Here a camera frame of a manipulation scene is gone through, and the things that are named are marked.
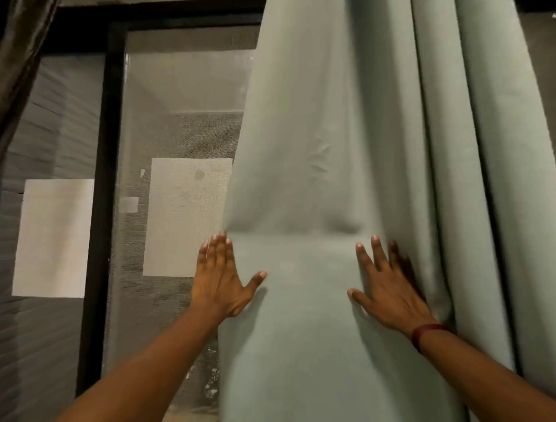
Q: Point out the brown satin curtain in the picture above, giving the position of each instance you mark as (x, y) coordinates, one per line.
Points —
(21, 65)

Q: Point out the person's left forearm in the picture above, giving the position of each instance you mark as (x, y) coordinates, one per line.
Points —
(143, 382)

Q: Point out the pale green curtain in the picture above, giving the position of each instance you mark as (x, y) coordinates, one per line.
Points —
(347, 174)

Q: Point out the white paper sheet with drawing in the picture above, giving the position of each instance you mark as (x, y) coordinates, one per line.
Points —
(182, 217)

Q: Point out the black window frame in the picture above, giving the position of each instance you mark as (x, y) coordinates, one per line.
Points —
(102, 195)

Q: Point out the small white paper scrap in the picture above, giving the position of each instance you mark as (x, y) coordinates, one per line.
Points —
(128, 204)

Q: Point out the person's right forearm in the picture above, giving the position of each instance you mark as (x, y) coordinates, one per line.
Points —
(491, 382)

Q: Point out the person's left hand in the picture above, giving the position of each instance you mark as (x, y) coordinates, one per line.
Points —
(219, 287)

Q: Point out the plain white paper sheet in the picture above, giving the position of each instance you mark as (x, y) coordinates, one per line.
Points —
(54, 239)

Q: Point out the person's right hand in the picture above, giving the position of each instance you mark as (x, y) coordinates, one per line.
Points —
(393, 300)

